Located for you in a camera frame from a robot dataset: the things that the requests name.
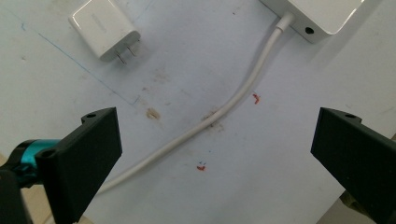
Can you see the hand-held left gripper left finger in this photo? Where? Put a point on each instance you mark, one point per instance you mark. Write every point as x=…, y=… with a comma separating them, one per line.
x=79, y=158

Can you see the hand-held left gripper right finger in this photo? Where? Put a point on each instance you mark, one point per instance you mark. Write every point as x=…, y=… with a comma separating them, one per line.
x=358, y=155

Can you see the white plug charger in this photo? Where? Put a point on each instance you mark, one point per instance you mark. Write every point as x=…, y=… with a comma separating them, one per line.
x=101, y=28

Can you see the white power strip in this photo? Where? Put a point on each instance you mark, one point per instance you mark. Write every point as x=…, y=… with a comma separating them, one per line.
x=320, y=14

